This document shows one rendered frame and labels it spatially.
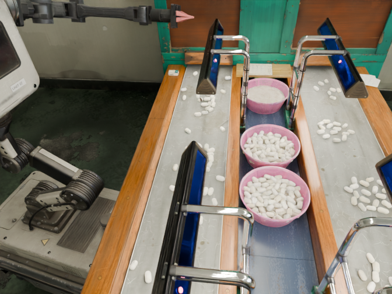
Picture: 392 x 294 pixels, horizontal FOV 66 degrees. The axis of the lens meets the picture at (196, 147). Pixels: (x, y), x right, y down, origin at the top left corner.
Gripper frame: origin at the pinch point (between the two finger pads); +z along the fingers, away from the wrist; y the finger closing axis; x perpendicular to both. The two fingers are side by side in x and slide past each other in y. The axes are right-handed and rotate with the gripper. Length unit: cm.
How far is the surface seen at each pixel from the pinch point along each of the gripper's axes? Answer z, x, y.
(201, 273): 36, 100, 44
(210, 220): 27, 53, 68
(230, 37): 17.9, -3.8, 7.8
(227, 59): 9, -46, 23
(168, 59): -30, -46, 27
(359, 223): 66, 80, 39
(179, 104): -8.4, -10.7, 44.9
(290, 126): 51, -8, 48
